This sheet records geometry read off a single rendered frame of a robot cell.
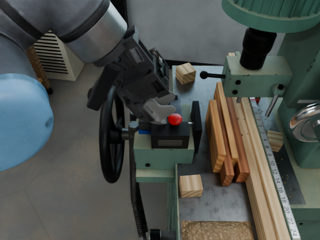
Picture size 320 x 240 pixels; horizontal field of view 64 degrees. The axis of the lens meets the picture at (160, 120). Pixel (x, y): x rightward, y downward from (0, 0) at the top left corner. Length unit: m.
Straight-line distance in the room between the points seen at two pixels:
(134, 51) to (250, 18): 0.20
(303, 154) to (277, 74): 0.26
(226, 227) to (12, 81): 0.43
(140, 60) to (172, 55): 1.80
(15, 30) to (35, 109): 0.14
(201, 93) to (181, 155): 0.25
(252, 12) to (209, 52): 1.72
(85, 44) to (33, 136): 0.16
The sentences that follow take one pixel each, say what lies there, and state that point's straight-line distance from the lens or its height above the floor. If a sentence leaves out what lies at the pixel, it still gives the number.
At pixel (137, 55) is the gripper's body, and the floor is 1.19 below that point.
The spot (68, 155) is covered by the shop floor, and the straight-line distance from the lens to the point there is 1.79.
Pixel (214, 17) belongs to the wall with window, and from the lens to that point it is 2.02.
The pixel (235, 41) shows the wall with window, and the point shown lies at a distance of 2.13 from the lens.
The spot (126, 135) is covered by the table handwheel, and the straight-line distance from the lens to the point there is 0.76.
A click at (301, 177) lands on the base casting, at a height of 0.80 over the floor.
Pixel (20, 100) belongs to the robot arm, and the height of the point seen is 1.28.
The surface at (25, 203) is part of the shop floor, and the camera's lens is 1.72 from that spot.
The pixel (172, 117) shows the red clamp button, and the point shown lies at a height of 1.03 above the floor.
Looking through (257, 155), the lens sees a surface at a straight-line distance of 0.60.
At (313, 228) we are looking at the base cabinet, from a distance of 0.94.
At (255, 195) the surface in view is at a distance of 0.57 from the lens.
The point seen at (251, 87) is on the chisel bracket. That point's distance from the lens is 0.62.
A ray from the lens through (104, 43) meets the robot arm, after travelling 0.38.
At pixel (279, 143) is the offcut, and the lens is 0.79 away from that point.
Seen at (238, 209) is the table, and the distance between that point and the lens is 0.59.
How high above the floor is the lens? 1.43
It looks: 50 degrees down
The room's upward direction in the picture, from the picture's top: straight up
